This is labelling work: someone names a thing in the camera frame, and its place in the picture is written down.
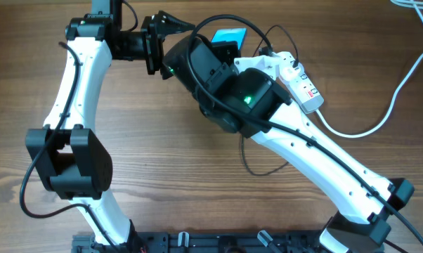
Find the white power extension strip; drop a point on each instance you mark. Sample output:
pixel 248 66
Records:
pixel 305 93

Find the white USB charger plug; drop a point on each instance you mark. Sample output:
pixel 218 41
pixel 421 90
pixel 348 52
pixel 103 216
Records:
pixel 288 68

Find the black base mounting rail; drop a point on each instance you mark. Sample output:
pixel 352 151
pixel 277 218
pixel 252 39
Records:
pixel 293 241

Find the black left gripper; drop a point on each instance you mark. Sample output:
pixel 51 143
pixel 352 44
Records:
pixel 151 34

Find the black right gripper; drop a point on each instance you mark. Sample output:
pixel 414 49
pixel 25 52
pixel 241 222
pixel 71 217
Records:
pixel 228 53

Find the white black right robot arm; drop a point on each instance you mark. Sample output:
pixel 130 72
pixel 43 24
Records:
pixel 262 98

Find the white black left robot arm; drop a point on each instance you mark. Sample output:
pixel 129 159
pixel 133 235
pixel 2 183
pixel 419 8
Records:
pixel 65 151

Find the blue screen Galaxy smartphone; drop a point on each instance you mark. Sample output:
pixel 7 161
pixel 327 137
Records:
pixel 230 35

